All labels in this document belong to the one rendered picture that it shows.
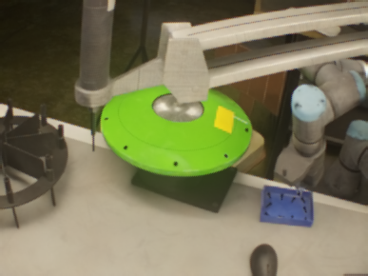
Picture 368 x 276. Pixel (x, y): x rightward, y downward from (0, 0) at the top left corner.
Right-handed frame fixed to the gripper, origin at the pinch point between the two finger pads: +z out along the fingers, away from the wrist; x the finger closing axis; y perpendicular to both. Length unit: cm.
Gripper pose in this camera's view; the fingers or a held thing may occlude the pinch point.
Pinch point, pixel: (299, 193)
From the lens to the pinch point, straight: 97.4
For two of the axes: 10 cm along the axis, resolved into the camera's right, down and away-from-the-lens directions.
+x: -7.4, -4.8, 4.8
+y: 6.4, -7.2, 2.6
